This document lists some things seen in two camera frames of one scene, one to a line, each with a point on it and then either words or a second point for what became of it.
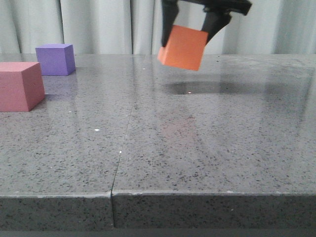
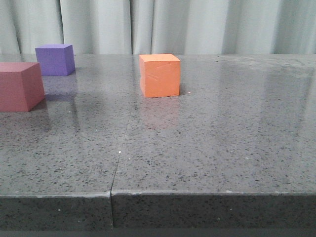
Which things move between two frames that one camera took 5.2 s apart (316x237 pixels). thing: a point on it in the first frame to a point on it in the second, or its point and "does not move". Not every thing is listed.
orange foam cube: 184,49 to 159,75
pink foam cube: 21,87 does not move
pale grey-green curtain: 136,27 does not move
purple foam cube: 56,59 does not move
